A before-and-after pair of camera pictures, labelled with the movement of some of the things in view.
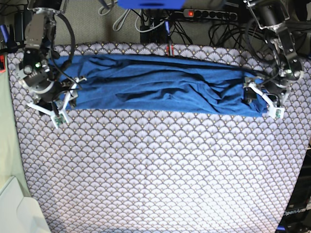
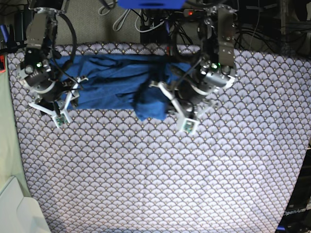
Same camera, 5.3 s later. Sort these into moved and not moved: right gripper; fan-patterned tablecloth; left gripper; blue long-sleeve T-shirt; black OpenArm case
Moved: blue long-sleeve T-shirt; right gripper
Not moved: black OpenArm case; left gripper; fan-patterned tablecloth
